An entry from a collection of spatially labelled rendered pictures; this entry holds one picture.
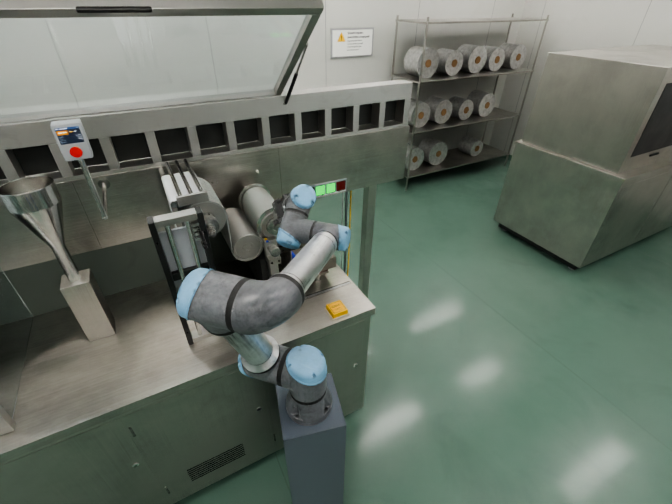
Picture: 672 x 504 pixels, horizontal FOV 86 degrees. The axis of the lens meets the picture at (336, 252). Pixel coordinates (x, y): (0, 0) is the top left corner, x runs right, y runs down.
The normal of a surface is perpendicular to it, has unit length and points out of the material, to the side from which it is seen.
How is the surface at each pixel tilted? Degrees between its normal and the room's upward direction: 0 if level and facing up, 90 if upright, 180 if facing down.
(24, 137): 90
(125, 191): 90
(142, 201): 90
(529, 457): 0
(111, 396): 0
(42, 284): 90
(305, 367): 7
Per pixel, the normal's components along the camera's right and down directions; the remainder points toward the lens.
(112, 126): 0.47, 0.51
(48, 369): 0.00, -0.82
